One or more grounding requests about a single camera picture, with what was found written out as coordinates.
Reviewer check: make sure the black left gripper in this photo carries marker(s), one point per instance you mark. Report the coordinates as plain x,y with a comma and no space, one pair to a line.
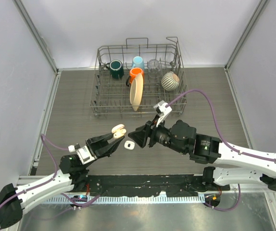
95,142

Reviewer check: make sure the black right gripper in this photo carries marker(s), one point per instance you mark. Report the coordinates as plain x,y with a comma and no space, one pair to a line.
142,133

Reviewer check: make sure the white earbud charging case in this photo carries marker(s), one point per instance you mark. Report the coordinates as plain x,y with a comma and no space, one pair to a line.
129,145

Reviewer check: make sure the beige earbud charging case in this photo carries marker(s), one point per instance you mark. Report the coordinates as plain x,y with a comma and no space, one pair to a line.
118,131

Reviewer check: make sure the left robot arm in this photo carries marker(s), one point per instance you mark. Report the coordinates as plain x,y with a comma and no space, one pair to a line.
69,173

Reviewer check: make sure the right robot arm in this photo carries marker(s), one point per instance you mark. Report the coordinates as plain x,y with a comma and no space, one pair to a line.
226,163

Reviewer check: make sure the beige plate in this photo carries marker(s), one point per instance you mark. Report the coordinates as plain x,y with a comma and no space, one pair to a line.
136,91

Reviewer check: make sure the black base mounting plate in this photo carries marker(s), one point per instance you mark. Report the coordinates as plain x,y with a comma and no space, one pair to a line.
176,185

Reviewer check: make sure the striped ceramic bowl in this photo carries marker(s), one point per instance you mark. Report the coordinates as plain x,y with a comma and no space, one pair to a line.
170,81

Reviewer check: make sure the orange mug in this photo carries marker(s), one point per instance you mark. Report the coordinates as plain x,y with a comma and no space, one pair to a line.
132,74

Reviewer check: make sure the clear glass cup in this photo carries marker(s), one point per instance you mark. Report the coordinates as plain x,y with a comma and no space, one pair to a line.
154,68

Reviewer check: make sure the dark green mug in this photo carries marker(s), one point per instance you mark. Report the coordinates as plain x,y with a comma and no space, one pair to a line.
116,69

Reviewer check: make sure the light blue mug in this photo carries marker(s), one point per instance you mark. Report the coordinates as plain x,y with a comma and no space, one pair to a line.
138,62

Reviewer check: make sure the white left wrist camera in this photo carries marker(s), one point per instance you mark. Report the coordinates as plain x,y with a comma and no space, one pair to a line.
83,153

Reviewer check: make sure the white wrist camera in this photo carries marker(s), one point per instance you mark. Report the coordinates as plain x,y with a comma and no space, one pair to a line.
163,110
83,153

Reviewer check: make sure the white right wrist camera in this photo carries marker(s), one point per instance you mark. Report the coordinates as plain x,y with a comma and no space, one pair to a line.
163,110

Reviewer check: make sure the grey wire dish rack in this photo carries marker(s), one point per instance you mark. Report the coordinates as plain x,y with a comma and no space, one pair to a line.
111,97

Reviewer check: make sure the white slotted cable duct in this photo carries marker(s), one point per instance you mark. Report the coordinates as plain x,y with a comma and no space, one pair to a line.
160,199

